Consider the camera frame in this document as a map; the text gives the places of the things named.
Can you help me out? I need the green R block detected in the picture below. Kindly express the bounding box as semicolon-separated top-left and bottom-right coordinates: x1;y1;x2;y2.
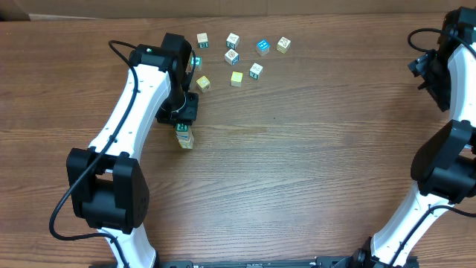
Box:
176;124;191;137

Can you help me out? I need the blue X block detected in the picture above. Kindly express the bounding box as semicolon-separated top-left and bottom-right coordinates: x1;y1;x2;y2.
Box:
176;134;193;141

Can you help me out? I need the plain wooden block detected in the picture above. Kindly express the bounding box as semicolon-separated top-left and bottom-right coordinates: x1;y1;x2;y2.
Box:
178;138;194;146

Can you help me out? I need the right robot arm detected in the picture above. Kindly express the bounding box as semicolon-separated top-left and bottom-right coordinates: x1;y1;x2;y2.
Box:
336;7;475;267

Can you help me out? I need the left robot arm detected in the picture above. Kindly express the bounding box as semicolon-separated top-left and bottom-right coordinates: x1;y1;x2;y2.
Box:
49;33;199;267

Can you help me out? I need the yellow top tilted block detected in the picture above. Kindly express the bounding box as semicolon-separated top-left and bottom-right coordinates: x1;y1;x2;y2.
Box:
196;76;211;92

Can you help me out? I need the green 4 block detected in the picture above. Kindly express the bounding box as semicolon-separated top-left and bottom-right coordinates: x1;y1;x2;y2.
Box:
190;56;202;71

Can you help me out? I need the wooden block blue D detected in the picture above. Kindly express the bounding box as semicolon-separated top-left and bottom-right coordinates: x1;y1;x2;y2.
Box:
225;48;239;66

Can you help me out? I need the wooden block green E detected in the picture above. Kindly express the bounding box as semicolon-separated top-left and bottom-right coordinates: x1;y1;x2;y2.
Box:
196;33;209;48

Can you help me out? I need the wooden block green side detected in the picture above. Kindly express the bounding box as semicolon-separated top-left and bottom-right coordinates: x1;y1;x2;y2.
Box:
249;63;263;80

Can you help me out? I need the wooden block teal side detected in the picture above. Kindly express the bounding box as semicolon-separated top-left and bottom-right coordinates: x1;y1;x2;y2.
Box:
226;33;239;50

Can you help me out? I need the blue H block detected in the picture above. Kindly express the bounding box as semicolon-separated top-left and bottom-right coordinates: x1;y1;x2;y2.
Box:
256;39;270;57

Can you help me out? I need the wooden block yellow side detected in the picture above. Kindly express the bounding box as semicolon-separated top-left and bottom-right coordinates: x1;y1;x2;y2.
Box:
277;36;291;54

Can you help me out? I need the cardboard backdrop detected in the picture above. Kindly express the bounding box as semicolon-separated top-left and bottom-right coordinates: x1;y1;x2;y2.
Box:
1;0;475;21

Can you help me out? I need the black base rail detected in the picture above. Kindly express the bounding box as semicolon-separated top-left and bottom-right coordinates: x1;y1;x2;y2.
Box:
155;256;351;268

